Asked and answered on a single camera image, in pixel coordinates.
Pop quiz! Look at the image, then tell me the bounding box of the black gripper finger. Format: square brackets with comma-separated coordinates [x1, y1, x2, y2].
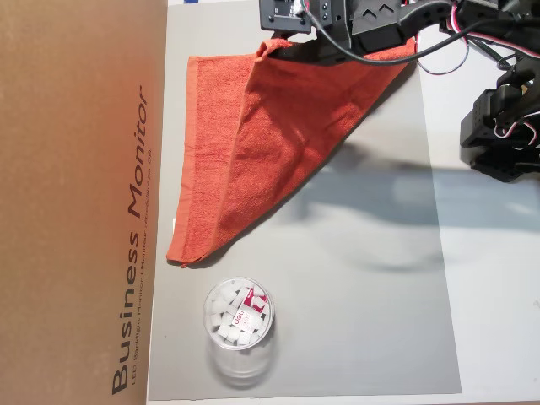
[271, 39, 360, 68]

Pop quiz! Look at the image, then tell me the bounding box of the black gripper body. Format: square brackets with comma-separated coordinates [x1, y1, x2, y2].
[314, 0, 407, 55]

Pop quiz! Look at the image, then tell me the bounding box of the orange terry towel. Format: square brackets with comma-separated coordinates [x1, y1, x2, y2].
[165, 35, 419, 269]

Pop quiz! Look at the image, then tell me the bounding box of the red white label card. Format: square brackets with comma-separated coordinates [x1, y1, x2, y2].
[231, 286, 271, 334]

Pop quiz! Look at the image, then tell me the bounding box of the grey table mat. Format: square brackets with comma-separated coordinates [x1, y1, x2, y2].
[147, 3, 463, 402]

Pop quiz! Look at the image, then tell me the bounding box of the brown cardboard monitor box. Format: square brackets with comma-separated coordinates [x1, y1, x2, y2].
[0, 0, 169, 405]

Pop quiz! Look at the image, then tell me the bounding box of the clear plastic jar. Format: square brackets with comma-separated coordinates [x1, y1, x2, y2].
[201, 276, 279, 389]

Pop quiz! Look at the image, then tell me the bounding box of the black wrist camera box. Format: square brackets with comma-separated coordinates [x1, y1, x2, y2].
[258, 0, 316, 35]

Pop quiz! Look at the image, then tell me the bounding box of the red white looped servo wire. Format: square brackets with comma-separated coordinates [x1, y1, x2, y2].
[415, 35, 469, 77]

